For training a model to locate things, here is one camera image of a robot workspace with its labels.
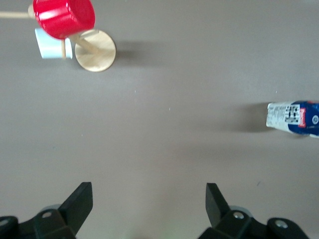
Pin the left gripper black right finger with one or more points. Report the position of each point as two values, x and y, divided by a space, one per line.
219 214

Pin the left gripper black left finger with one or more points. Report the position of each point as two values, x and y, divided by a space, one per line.
74 211

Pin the blue white milk carton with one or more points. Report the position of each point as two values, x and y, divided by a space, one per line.
294 119

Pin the wooden cup tree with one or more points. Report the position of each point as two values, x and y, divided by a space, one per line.
97 56

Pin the small white cup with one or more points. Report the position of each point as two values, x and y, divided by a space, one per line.
49 47

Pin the red ribbed cup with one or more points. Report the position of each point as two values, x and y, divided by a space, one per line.
64 17

